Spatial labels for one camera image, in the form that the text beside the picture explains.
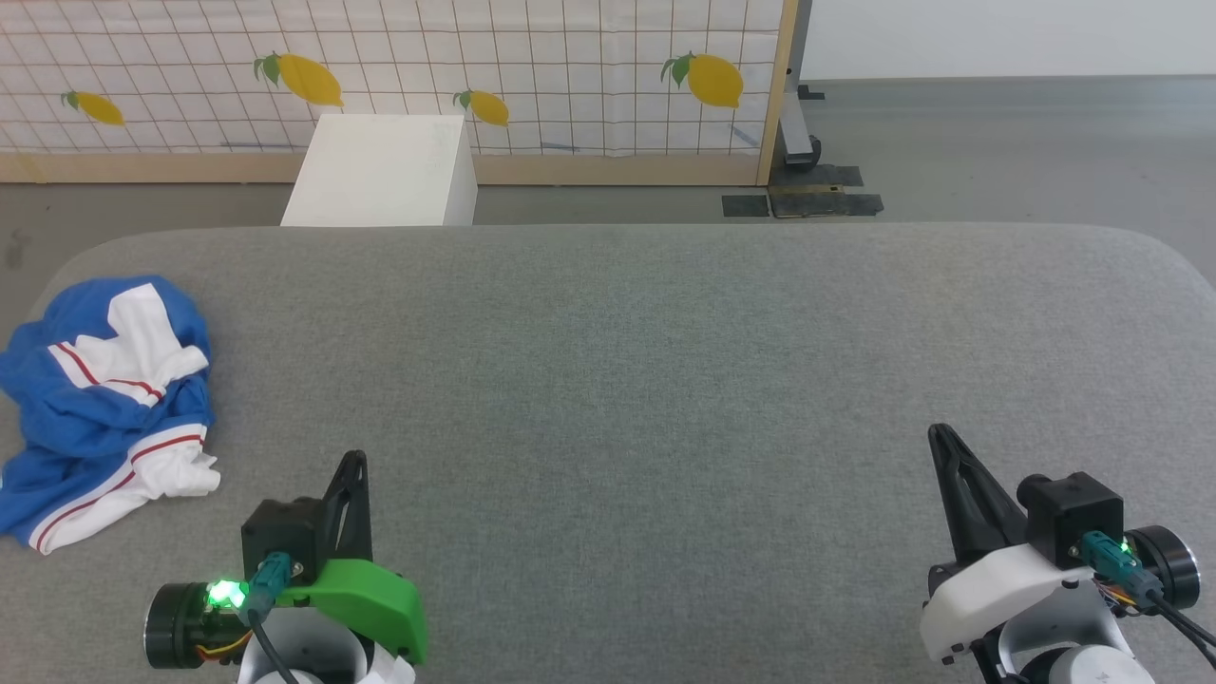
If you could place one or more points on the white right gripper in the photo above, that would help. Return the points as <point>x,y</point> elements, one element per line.
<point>988,589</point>

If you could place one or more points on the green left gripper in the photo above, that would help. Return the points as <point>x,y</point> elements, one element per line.
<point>380,598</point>

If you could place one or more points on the blue white red-striped garment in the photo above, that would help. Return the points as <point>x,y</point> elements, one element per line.
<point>85,418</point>

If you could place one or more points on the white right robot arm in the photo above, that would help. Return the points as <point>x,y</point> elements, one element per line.
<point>1073,655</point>

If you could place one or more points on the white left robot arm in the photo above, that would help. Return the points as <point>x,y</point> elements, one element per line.
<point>318,660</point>

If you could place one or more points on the black floor tape patch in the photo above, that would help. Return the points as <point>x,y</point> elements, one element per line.
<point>745,205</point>
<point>861,203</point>

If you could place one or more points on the white rectangular box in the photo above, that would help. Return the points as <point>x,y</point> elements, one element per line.
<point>380,176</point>

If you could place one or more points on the brass floor plate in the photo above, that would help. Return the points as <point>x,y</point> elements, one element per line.
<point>806,201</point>

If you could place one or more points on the lemon print partition screen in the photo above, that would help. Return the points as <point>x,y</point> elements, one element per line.
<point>399,57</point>

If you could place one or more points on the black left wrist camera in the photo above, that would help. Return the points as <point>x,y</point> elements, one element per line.
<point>283,537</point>

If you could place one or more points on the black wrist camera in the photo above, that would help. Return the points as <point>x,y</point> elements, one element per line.
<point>1073,518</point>
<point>283,537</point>

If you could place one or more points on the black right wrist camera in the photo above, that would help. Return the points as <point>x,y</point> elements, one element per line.
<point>1073,518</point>

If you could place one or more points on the grey metal stand post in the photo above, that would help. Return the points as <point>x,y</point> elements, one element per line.
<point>796,114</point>

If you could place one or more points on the small black bracket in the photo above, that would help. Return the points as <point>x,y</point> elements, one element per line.
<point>810,92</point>

